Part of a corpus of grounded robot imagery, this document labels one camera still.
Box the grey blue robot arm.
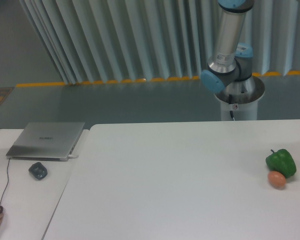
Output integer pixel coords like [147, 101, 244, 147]
[200, 0, 254, 93]

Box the green bell pepper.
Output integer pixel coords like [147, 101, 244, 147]
[265, 148, 297, 179]

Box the silver closed laptop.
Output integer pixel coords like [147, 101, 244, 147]
[6, 122, 85, 161]

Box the white usb plug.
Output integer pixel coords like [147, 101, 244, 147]
[68, 154, 79, 159]

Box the folding partition screen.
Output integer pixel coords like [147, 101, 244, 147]
[21, 0, 300, 85]

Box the brown egg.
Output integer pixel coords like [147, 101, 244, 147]
[267, 171, 286, 188]

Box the black mouse cable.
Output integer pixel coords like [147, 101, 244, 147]
[0, 158, 11, 207]

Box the black pedestal cable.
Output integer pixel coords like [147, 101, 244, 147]
[227, 93, 236, 122]

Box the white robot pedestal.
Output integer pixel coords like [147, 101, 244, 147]
[215, 75, 265, 121]

